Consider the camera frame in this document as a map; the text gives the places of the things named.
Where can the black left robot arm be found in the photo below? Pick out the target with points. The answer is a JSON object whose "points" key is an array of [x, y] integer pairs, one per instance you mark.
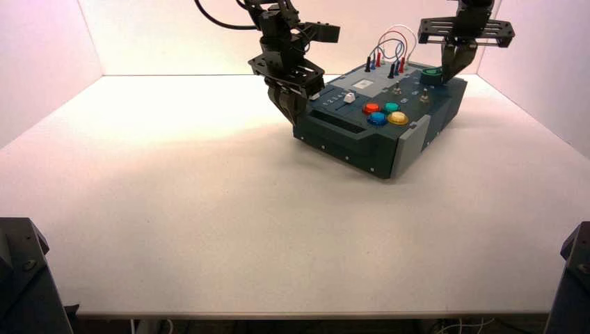
{"points": [[276, 27]]}

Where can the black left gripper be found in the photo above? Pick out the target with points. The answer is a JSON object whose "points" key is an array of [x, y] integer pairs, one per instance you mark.
{"points": [[290, 73]]}

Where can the dark teal task board box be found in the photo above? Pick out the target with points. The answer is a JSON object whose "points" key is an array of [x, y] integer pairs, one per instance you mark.
{"points": [[350, 143]]}

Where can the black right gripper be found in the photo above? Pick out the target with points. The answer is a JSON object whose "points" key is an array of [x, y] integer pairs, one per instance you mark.
{"points": [[488, 32]]}

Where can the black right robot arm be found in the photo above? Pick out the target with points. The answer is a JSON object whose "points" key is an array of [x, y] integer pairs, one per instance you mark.
{"points": [[474, 7]]}

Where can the dark left arm base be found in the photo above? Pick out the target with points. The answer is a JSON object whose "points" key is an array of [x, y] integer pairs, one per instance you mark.
{"points": [[23, 286]]}

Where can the dark right arm base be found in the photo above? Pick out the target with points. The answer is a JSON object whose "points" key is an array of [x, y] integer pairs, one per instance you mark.
{"points": [[571, 295]]}

